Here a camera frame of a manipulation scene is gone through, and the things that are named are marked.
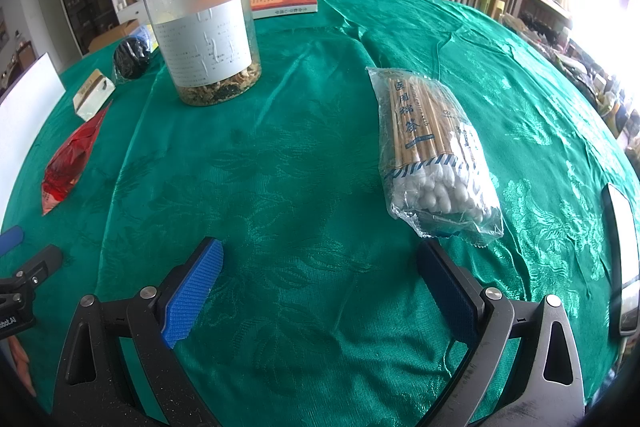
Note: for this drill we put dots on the white board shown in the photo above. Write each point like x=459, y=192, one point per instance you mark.
x=25, y=107

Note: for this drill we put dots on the yellow white tissue pack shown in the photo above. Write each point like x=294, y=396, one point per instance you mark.
x=92, y=94

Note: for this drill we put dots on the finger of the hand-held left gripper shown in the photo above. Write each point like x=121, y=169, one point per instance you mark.
x=45, y=263
x=11, y=241

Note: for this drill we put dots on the red foil snack packet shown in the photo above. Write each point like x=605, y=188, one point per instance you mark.
x=67, y=162

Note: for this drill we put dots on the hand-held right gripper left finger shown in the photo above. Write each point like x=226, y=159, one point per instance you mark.
x=192, y=292

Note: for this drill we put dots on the dark patterned pouch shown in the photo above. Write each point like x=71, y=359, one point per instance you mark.
x=130, y=59

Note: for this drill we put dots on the black smartphone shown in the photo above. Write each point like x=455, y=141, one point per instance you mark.
x=625, y=257

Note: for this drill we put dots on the green tablecloth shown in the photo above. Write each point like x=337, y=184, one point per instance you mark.
x=300, y=157

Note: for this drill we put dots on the pile of assorted household goods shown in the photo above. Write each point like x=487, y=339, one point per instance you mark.
x=590, y=67

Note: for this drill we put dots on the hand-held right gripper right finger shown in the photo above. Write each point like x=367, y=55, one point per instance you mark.
x=450, y=292

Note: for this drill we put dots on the clear jar with black lid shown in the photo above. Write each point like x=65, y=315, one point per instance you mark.
x=200, y=37

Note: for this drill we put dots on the pink tube packet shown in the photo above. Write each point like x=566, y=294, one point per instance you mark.
x=20, y=362

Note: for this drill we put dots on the clear cotton swab bag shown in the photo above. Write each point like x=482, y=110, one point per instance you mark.
x=430, y=147

